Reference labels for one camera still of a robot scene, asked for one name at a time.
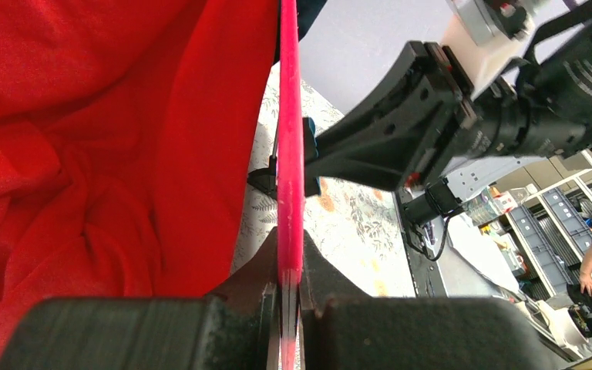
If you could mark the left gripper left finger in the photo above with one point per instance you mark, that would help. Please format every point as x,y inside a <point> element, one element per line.
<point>243,332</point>

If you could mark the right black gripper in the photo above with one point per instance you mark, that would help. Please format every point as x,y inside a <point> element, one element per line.
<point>448,123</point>

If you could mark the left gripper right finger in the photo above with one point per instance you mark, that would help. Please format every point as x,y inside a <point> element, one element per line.
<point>337,316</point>

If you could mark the pink framed whiteboard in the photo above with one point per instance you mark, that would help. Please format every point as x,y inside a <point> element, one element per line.
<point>290,182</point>

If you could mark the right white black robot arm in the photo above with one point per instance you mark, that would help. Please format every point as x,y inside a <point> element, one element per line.
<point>551,80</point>

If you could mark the left black whiteboard stand foot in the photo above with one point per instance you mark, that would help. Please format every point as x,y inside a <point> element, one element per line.
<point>264,179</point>

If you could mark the floral table mat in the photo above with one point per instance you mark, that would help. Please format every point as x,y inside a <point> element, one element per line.
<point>354,227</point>

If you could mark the navy basketball jersey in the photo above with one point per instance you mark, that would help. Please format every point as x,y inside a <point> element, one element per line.
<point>307,12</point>

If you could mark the grey storage shelf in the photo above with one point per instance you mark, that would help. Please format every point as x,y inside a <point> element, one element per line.
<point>552,241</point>

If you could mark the red tank top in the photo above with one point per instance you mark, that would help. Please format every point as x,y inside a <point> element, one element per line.
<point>126,130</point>

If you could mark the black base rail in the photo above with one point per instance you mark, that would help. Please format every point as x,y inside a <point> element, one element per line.
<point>425,273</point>

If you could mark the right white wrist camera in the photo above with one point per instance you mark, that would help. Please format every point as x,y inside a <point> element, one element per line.
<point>485,35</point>

